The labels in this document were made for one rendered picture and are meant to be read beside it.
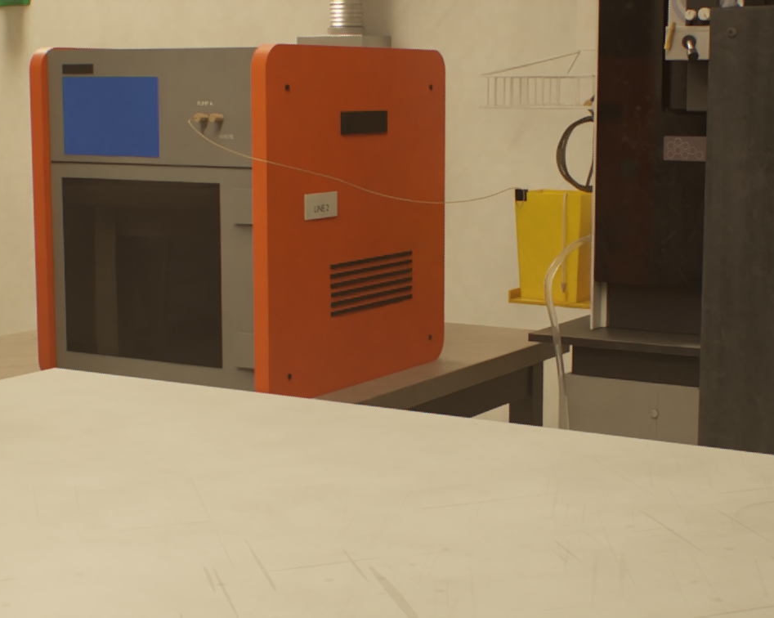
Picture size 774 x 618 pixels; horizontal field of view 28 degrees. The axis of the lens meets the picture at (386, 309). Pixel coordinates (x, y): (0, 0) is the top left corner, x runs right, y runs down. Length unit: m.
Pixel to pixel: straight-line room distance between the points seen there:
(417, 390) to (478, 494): 1.29
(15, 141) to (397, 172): 2.53
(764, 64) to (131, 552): 0.81
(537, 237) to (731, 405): 1.02
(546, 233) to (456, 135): 1.35
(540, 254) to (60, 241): 0.72
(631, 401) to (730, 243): 0.89
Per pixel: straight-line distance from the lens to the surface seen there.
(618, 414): 2.21
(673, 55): 2.11
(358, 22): 3.72
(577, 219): 2.30
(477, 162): 3.63
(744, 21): 1.33
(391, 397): 1.96
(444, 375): 2.08
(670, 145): 2.22
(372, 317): 2.02
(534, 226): 2.33
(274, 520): 0.69
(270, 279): 1.82
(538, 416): 2.43
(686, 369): 2.19
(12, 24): 4.47
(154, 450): 0.82
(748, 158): 1.33
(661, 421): 2.19
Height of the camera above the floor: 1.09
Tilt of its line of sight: 8 degrees down
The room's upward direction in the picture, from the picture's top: straight up
